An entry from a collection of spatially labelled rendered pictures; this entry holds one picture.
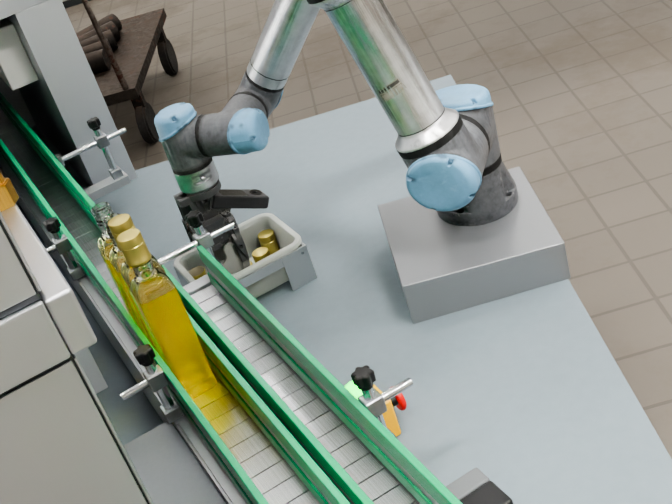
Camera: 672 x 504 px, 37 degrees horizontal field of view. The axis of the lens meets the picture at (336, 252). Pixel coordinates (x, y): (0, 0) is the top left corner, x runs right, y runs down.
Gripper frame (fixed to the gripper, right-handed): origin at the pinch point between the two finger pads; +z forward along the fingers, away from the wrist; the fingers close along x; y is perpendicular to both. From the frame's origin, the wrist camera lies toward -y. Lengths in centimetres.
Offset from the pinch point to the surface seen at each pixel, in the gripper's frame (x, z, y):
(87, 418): 88, -47, 39
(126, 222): 32, -36, 21
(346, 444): 65, -8, 11
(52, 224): -12.8, -20.0, 28.0
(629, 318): -15, 80, -99
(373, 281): 17.0, 5.4, -18.1
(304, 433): 69, -16, 17
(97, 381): 41, -19, 35
